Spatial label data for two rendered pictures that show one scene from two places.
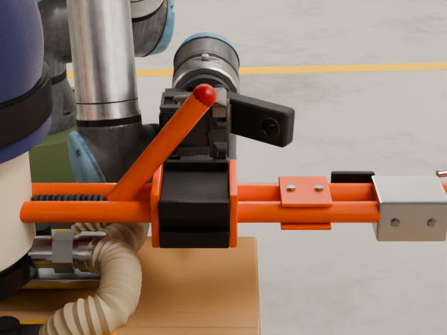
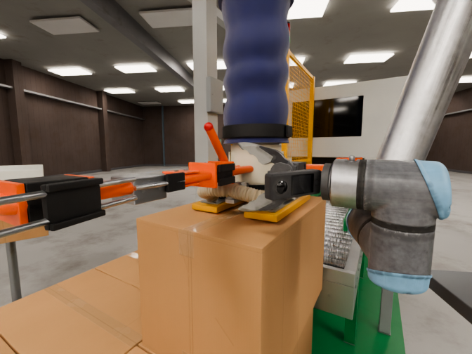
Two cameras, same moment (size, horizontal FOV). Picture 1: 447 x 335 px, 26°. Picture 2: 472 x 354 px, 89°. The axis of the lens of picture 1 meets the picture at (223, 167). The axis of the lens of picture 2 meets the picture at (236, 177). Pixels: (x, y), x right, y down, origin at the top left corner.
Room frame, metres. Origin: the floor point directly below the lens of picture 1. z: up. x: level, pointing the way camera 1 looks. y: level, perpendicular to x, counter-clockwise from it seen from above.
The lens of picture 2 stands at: (1.24, -0.46, 1.14)
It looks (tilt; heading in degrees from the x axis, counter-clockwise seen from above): 7 degrees down; 121
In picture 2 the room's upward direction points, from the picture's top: straight up
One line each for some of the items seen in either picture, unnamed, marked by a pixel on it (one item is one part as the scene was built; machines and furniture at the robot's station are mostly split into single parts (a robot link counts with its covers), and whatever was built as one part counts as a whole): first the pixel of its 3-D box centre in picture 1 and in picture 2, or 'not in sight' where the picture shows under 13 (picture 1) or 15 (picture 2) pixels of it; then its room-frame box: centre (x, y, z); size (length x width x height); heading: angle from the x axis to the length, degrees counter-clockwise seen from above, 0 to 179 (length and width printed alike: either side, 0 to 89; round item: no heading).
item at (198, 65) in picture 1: (205, 92); (343, 181); (1.18, 0.02, 1.08); 0.09 x 0.05 x 0.10; 90
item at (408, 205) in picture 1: (408, 207); (139, 187); (0.87, -0.19, 1.07); 0.07 x 0.07 x 0.04; 0
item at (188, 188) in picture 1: (195, 202); (211, 173); (0.87, 0.03, 1.08); 0.10 x 0.08 x 0.06; 0
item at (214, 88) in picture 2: not in sight; (215, 95); (-0.10, 1.37, 1.62); 0.20 x 0.05 x 0.30; 91
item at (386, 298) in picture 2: not in sight; (390, 255); (1.31, 1.22, 0.50); 0.07 x 0.07 x 1.00; 1
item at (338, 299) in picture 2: not in sight; (277, 280); (0.82, 0.64, 0.48); 0.70 x 0.03 x 0.15; 1
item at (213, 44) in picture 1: (206, 74); (400, 188); (1.26, 0.02, 1.07); 0.12 x 0.09 x 0.10; 0
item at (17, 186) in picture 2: not in sight; (48, 197); (0.86, -0.32, 1.08); 0.08 x 0.07 x 0.05; 90
